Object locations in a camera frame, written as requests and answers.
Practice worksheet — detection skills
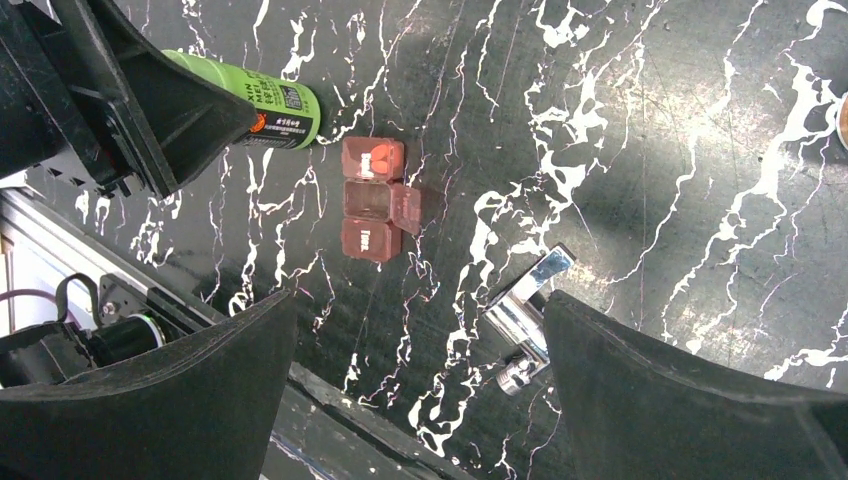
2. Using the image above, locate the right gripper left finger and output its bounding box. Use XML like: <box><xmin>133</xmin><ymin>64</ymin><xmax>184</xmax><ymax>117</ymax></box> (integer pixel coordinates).
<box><xmin>1</xmin><ymin>292</ymin><xmax>297</xmax><ymax>479</ymax></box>

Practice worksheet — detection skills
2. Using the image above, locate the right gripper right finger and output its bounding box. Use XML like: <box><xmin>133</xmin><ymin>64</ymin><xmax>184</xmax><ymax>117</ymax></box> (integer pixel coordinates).
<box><xmin>544</xmin><ymin>291</ymin><xmax>847</xmax><ymax>479</ymax></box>

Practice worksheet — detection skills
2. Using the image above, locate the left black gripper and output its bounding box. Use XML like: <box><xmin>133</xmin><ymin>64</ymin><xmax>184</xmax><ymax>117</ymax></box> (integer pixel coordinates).
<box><xmin>1</xmin><ymin>1</ymin><xmax>256</xmax><ymax>198</ymax></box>

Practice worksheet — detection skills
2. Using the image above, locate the red pill organizer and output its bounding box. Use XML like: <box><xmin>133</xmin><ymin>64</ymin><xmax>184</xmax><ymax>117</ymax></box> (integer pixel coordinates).
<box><xmin>341</xmin><ymin>136</ymin><xmax>421</xmax><ymax>263</ymax></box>

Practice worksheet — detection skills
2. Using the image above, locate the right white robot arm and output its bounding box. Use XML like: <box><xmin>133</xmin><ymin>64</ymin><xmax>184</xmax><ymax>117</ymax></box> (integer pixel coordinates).
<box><xmin>1</xmin><ymin>288</ymin><xmax>847</xmax><ymax>479</ymax></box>

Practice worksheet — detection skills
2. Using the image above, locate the chrome faucet tap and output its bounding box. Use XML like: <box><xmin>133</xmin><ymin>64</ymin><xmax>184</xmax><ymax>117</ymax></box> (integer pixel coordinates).
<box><xmin>483</xmin><ymin>243</ymin><xmax>575</xmax><ymax>396</ymax></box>

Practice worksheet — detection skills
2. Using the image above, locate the orange white pill bottle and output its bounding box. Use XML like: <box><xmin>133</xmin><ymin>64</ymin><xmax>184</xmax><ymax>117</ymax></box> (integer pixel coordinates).
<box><xmin>836</xmin><ymin>93</ymin><xmax>848</xmax><ymax>150</ymax></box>

